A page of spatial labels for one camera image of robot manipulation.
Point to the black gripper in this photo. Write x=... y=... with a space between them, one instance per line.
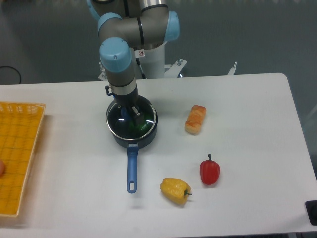
x=126 y=97

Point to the glass pot lid blue knob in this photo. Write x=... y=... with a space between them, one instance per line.
x=119 y=126

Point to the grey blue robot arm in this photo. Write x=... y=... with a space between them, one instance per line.
x=123 y=25

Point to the green bell pepper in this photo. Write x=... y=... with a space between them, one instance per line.
x=139 y=131

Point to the orange bread loaf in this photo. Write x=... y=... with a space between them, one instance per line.
x=195 y=119

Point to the yellow bell pepper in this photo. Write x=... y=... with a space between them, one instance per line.
x=176 y=190

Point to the red bell pepper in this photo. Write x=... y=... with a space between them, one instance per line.
x=209 y=171

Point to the yellow wicker basket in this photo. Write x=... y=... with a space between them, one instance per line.
x=20 y=124

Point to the black object at table edge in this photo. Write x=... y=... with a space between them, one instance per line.
x=311 y=208

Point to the dark pot with blue handle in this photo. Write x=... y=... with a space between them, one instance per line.
x=133 y=148

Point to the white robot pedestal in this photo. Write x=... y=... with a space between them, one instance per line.
x=150 y=64

